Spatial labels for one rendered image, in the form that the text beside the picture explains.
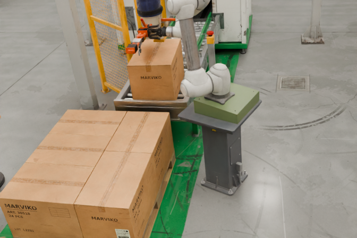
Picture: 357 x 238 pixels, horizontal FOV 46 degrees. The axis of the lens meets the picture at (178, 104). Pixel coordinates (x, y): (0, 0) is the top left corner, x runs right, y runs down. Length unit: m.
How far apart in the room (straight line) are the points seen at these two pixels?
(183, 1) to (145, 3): 0.82
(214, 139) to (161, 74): 0.78
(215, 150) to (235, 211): 0.51
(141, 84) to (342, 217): 2.00
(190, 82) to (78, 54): 1.96
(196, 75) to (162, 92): 0.84
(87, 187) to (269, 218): 1.42
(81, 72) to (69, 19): 0.61
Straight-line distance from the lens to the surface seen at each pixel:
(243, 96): 3.33
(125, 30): 4.47
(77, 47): 4.70
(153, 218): 3.52
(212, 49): 4.10
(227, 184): 3.66
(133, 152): 3.34
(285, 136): 4.34
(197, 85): 3.07
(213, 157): 3.55
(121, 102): 3.95
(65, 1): 4.56
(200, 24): 5.71
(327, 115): 4.72
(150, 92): 3.86
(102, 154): 3.40
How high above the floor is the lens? 2.51
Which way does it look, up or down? 30 degrees down
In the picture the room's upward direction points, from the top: 7 degrees counter-clockwise
